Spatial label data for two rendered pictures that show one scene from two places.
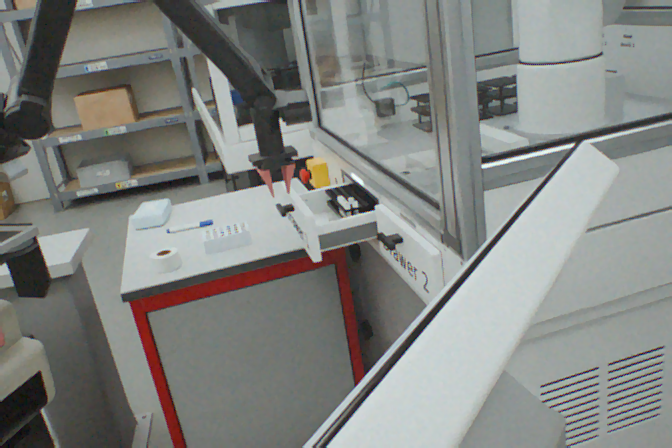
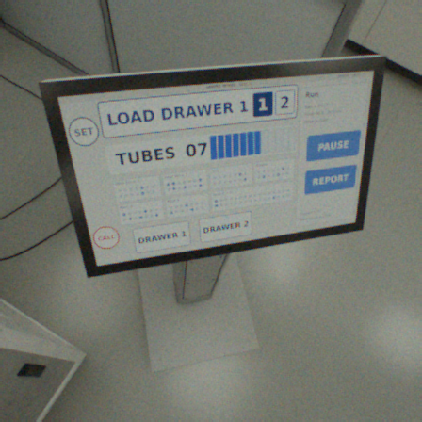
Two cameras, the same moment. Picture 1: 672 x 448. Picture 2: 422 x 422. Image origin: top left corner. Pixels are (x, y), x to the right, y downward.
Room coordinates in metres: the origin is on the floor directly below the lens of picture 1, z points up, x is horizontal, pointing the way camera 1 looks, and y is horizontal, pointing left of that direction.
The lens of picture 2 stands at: (0.70, 0.13, 1.54)
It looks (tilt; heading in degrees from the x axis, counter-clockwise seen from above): 63 degrees down; 211
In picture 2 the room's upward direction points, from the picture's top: 12 degrees clockwise
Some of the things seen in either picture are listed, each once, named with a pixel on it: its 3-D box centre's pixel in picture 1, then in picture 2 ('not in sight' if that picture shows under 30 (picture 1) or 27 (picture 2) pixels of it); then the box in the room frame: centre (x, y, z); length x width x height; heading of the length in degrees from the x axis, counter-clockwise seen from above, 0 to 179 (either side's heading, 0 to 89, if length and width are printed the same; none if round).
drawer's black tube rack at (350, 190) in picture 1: (379, 201); not in sight; (1.39, -0.12, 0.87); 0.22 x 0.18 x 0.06; 102
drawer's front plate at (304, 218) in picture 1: (299, 218); not in sight; (1.35, 0.08, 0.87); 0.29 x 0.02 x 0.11; 12
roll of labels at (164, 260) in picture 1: (165, 259); not in sight; (1.46, 0.44, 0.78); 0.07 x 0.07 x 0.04
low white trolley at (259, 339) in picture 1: (250, 333); not in sight; (1.71, 0.32, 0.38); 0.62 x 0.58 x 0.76; 12
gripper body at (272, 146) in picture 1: (270, 144); not in sight; (1.32, 0.11, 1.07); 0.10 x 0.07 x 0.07; 104
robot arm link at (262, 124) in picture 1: (267, 116); not in sight; (1.32, 0.11, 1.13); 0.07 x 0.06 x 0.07; 96
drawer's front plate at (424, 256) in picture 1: (407, 251); not in sight; (1.07, -0.13, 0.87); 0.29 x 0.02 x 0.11; 12
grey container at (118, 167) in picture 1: (106, 169); not in sight; (5.05, 1.82, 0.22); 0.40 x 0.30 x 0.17; 97
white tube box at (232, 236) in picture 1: (226, 237); not in sight; (1.56, 0.30, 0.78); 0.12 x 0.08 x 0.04; 100
